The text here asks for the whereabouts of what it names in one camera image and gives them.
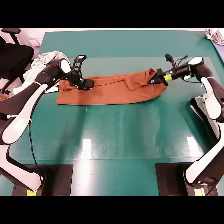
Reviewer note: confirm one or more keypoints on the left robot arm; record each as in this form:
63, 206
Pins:
20, 116

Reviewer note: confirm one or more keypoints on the white garment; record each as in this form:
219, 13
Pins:
216, 35
41, 63

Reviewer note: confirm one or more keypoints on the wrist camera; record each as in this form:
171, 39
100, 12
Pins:
170, 58
78, 63

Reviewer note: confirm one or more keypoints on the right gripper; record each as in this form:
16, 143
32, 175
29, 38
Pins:
162, 77

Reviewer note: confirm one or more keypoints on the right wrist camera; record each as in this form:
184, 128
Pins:
170, 58

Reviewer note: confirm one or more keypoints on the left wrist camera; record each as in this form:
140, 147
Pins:
78, 63

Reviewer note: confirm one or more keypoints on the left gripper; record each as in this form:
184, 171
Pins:
85, 83

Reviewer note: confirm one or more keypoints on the orange shirt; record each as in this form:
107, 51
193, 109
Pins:
110, 90

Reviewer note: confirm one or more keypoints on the black office chair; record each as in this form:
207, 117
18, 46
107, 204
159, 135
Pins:
13, 58

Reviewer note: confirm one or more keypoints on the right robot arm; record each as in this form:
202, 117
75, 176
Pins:
213, 103

